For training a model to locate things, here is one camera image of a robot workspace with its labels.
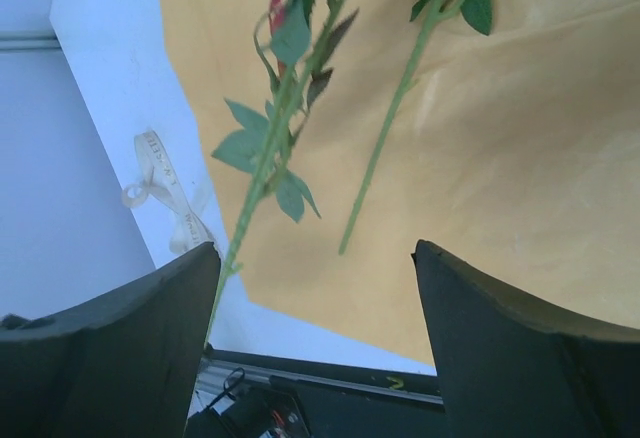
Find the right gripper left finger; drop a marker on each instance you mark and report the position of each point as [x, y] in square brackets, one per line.
[123, 364]

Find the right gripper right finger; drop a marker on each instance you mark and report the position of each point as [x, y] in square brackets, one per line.
[510, 364]

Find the cream ribbon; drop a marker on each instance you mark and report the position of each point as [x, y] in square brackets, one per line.
[160, 180]

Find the orange wrapping paper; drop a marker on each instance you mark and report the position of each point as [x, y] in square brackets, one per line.
[517, 151]

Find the peach rose stem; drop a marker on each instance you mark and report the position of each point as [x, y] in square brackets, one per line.
[303, 35]

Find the small white rose stem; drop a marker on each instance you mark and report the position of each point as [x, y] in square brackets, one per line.
[478, 14]

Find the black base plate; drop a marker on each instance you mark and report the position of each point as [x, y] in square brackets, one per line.
[249, 395]

